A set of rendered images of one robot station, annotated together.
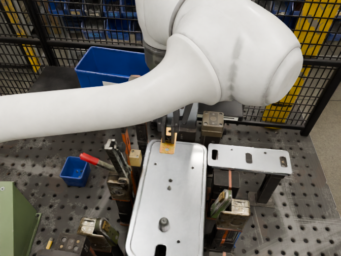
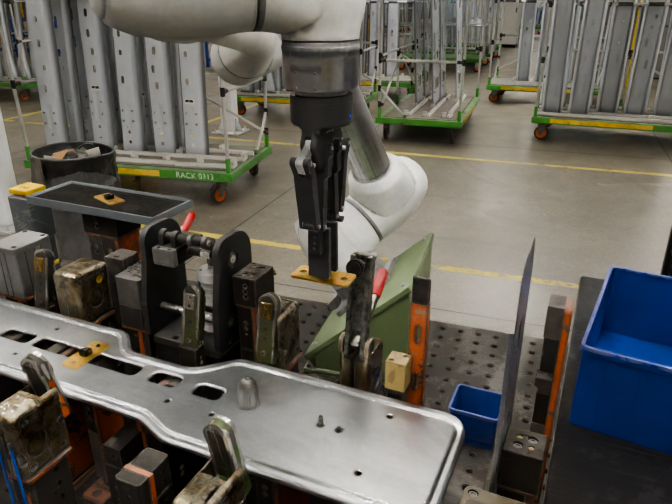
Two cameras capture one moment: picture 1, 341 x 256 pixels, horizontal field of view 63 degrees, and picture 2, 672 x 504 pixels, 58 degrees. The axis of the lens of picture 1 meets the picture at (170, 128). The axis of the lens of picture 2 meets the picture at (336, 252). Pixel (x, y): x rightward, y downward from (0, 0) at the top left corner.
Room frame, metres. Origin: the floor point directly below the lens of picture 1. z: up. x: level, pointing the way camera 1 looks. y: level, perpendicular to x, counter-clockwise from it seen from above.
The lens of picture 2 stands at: (0.67, -0.69, 1.60)
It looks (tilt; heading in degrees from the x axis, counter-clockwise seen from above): 23 degrees down; 107
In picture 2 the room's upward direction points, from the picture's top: straight up
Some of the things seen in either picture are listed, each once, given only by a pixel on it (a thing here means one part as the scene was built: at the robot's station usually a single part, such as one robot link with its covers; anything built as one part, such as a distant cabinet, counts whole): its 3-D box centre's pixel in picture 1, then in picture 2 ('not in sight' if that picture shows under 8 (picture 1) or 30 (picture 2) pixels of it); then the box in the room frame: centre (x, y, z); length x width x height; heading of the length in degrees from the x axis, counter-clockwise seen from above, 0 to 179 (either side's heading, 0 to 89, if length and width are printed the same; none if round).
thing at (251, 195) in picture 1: (269, 183); not in sight; (0.54, -0.39, 0.84); 0.11 x 0.06 x 0.29; 83
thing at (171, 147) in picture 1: (168, 139); (323, 272); (0.44, 0.00, 1.25); 0.08 x 0.04 x 0.01; 173
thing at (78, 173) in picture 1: (76, 172); (475, 417); (0.65, 0.42, 0.74); 0.11 x 0.10 x 0.09; 173
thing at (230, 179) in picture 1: (220, 196); not in sight; (0.49, -0.19, 0.84); 0.11 x 0.10 x 0.28; 83
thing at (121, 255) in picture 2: not in sight; (134, 335); (-0.09, 0.29, 0.90); 0.05 x 0.05 x 0.40; 83
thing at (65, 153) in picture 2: not in sight; (82, 205); (-1.91, 2.31, 0.36); 0.54 x 0.50 x 0.73; 88
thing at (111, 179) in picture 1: (125, 199); (360, 425); (0.46, 0.17, 0.88); 0.07 x 0.06 x 0.35; 83
